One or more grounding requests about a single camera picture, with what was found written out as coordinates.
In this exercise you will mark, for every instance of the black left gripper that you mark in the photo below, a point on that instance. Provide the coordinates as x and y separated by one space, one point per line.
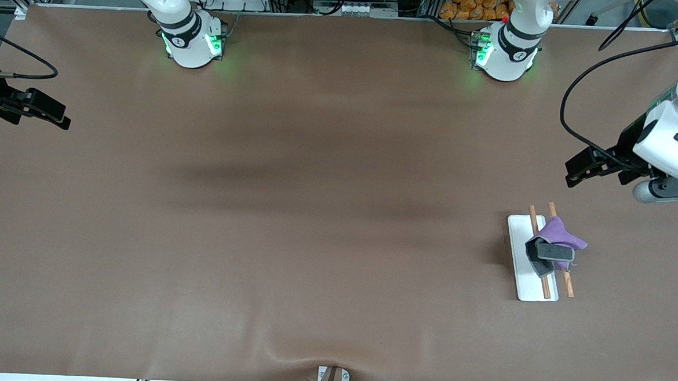
623 151

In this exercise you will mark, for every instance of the purple and grey towel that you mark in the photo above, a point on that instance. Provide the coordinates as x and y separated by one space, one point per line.
557 231

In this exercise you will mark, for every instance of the white rack with wooden bars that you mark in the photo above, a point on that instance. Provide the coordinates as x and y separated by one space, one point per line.
523 281

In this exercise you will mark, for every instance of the pile of orange items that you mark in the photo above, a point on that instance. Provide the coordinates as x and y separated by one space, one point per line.
470 6

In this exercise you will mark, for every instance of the white terminal block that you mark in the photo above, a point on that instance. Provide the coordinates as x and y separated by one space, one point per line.
366 9

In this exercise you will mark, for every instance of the brown table mat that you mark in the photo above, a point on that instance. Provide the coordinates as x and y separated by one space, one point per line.
335 271

